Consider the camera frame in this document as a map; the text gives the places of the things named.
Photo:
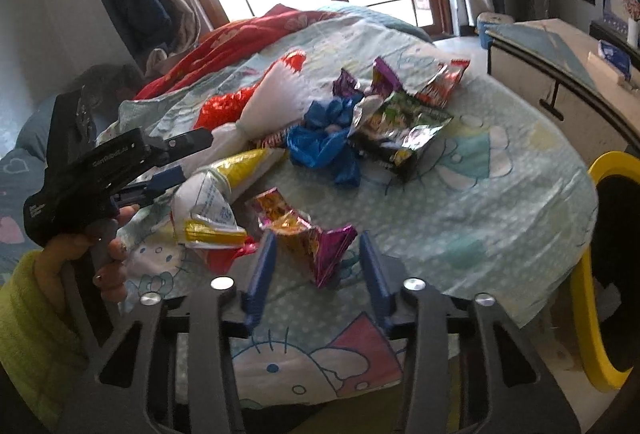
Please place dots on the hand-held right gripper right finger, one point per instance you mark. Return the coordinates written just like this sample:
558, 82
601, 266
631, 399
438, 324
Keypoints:
374, 276

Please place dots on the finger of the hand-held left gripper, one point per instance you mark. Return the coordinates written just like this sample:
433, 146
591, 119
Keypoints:
187, 141
167, 179

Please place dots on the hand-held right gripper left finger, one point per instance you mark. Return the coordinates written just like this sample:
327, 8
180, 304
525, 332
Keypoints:
262, 274

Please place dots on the red rectangular packet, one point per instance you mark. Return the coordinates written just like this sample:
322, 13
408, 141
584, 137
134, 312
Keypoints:
220, 260

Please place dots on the white yellow plastic packet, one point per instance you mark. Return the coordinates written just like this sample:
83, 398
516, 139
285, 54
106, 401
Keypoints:
210, 204

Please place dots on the pink gold foil wrapper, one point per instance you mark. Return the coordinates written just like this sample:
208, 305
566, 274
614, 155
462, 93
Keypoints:
310, 244

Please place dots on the red white striped wrapper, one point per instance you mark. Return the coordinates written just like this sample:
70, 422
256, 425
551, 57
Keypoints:
275, 140

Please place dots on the white red plastic bag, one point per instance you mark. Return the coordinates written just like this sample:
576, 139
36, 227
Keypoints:
275, 94

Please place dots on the blue plastic bag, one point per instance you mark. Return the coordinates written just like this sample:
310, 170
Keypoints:
320, 149

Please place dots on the black green snack packet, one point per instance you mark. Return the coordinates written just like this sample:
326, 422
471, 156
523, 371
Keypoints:
395, 136

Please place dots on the dark purple wrapper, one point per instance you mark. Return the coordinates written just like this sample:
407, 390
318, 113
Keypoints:
346, 85

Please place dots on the red silver snack wrapper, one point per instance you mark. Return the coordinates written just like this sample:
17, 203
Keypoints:
442, 86

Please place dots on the purple yellow snack wrapper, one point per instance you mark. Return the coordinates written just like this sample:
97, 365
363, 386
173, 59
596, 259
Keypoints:
387, 74

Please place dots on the person's left hand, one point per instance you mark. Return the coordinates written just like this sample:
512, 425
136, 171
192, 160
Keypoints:
70, 251

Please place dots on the grey heart print blanket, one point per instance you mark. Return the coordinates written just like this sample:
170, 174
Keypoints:
20, 174

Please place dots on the cartoon print bed sheet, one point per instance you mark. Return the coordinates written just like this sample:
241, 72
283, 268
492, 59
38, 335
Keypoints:
450, 214

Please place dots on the red floral blanket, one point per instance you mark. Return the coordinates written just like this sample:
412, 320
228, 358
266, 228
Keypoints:
225, 49

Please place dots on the teal quilted bed cover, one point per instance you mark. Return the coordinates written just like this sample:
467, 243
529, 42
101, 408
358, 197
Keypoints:
380, 21

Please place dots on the white coffee table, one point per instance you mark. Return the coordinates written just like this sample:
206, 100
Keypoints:
575, 114

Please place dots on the blue bucket with white lid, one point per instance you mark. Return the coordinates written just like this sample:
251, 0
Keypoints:
495, 29

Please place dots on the white long box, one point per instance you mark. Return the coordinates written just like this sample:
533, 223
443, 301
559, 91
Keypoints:
602, 66

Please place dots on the blue tissue pack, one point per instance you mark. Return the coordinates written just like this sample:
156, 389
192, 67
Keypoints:
614, 55

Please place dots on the white vase with red flowers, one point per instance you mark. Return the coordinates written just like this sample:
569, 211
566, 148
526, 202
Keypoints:
633, 31

